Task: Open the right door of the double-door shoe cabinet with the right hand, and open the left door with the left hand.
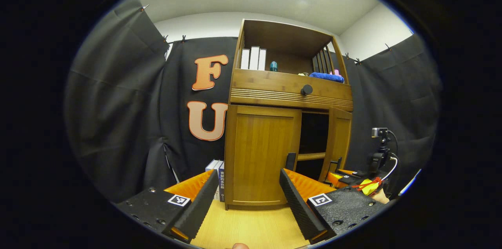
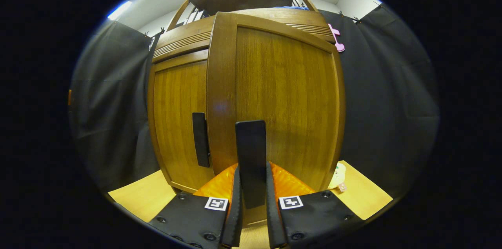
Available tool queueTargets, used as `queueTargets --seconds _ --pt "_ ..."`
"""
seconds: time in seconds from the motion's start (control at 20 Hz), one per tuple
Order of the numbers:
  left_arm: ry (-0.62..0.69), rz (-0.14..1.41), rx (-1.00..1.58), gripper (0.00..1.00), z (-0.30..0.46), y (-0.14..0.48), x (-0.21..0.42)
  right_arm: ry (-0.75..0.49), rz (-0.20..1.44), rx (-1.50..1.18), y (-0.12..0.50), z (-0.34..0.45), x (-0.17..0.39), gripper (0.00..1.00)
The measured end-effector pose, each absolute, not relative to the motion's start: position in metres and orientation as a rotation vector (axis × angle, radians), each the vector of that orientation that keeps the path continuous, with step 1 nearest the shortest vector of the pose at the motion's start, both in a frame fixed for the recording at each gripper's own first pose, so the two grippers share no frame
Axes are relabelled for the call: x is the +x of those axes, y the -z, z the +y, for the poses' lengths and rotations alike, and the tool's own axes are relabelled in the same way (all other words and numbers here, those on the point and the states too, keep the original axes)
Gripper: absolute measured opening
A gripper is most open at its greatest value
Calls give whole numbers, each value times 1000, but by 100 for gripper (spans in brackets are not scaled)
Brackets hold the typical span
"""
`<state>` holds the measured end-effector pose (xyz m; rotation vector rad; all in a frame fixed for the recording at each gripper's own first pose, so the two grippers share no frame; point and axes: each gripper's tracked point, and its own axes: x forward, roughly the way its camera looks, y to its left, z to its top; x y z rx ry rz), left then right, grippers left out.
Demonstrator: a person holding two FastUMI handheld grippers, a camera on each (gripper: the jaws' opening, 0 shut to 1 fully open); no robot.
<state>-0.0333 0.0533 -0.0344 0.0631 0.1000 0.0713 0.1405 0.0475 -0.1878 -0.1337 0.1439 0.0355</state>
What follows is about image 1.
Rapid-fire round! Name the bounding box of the wooden cabinet door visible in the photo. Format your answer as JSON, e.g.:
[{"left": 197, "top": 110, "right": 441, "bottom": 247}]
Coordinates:
[
  {"left": 320, "top": 107, "right": 353, "bottom": 184},
  {"left": 224, "top": 104, "right": 302, "bottom": 210}
]

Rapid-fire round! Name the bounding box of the wooden cabinet drawer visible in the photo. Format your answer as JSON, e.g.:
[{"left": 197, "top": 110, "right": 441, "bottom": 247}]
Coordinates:
[{"left": 229, "top": 69, "right": 353, "bottom": 112}]

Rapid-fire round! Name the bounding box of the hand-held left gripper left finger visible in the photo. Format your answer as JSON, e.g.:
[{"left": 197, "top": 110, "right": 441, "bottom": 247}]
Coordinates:
[{"left": 114, "top": 169, "right": 219, "bottom": 244}]

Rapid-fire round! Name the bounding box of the black cable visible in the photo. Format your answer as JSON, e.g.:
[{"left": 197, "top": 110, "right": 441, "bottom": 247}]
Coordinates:
[{"left": 387, "top": 131, "right": 399, "bottom": 155}]

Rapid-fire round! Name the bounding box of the black backdrop cloth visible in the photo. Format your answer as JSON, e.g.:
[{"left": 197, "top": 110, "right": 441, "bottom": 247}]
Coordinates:
[{"left": 65, "top": 0, "right": 444, "bottom": 204}]

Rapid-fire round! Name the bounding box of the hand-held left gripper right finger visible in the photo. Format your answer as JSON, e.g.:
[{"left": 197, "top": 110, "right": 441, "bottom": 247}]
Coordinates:
[{"left": 279, "top": 168, "right": 389, "bottom": 245}]

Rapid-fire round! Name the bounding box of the blue folded towel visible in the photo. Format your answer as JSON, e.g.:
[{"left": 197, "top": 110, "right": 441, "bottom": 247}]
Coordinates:
[{"left": 309, "top": 72, "right": 345, "bottom": 84}]

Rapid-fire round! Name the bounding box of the wooden double-door shoe cabinet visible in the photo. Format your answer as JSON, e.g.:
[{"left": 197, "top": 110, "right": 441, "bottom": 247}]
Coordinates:
[{"left": 224, "top": 19, "right": 353, "bottom": 211}]

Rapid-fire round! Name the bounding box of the wooden inner cabinet shelf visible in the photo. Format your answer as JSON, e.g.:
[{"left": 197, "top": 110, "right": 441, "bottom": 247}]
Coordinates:
[{"left": 297, "top": 152, "right": 327, "bottom": 162}]

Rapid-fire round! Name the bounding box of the white cable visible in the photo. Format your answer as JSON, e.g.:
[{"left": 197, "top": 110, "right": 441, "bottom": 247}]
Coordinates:
[{"left": 380, "top": 156, "right": 398, "bottom": 182}]

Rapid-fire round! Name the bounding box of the dark blue book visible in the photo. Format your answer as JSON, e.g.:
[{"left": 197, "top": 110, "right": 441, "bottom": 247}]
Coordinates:
[{"left": 218, "top": 162, "right": 226, "bottom": 202}]

